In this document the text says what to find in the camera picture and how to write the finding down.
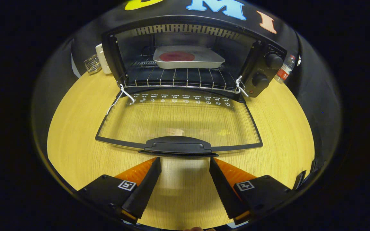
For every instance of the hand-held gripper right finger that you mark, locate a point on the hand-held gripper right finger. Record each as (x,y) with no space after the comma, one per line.
(225,192)

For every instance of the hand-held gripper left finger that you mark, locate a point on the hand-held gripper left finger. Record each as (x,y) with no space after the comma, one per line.
(146,189)

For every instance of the black toaster oven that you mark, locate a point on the black toaster oven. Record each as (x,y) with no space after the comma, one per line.
(265,69)

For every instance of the white square plate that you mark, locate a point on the white square plate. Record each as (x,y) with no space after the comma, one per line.
(204,61)

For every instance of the pink ham slice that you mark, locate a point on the pink ham slice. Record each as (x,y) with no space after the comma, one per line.
(177,56)

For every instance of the white bread toaster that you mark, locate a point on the white bread toaster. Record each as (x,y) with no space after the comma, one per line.
(103,61)

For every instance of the red label water bottle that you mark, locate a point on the red label water bottle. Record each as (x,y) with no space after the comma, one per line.
(283,73)

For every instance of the large black flat bracket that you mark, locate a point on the large black flat bracket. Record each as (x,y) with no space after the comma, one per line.
(299,180)

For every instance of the small black flat bracket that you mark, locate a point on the small black flat bracket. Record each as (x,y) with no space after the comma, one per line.
(313,165)

